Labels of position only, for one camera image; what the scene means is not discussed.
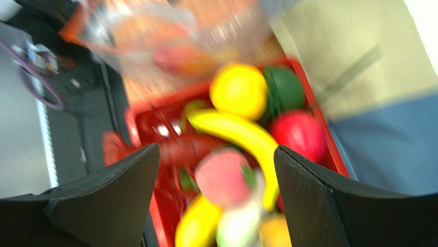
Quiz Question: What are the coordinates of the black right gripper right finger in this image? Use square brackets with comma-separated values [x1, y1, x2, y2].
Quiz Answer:
[274, 146, 437, 246]

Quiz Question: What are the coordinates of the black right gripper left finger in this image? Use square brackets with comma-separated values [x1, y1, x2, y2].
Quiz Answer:
[1, 144, 160, 246]

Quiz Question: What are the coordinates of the pink toy peach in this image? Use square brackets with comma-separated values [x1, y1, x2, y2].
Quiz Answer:
[195, 148, 251, 207]

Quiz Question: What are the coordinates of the clear orange zip top bag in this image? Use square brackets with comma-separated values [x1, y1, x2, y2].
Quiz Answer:
[59, 1, 270, 90]

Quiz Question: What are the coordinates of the small orange toy fruit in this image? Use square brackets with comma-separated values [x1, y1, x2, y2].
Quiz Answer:
[259, 214, 292, 247]

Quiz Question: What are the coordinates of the red toy pomegranate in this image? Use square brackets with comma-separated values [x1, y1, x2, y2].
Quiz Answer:
[269, 109, 327, 163]

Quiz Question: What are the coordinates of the yellow toy banana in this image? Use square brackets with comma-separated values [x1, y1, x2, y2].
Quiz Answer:
[187, 109, 280, 211]

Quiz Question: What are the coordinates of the white toy radish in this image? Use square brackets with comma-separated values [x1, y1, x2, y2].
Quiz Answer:
[216, 169, 266, 246]

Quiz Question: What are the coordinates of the yellow toy squash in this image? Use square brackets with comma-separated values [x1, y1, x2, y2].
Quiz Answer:
[175, 194, 223, 247]

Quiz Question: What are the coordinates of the red toy lobster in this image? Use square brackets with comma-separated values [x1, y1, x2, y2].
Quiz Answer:
[102, 131, 228, 171]

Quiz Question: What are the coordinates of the red plastic tray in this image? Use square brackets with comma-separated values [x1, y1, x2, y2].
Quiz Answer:
[123, 56, 351, 247]

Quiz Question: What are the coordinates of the dark green toy vegetable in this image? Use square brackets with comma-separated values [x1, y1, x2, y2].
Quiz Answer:
[263, 66, 306, 118]

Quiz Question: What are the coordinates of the yellow toy lemon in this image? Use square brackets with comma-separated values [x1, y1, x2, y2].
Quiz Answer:
[209, 63, 268, 121]

